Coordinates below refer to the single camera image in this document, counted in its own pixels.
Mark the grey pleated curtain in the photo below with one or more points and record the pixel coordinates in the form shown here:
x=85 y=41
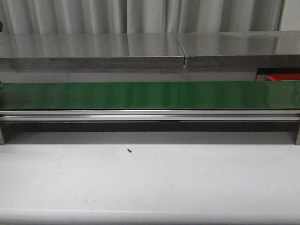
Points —
x=139 y=16

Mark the grey stone counter left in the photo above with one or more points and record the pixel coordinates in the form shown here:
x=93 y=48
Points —
x=71 y=58

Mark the red plastic tray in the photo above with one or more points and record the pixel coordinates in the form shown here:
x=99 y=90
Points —
x=284 y=77

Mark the grey stone counter right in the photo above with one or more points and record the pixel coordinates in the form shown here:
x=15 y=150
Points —
x=241 y=55

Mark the grey stone counter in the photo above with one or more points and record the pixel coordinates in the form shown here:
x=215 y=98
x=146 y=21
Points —
x=241 y=55
x=71 y=58

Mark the green conveyor belt unit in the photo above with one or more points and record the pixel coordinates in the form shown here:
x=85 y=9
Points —
x=217 y=101

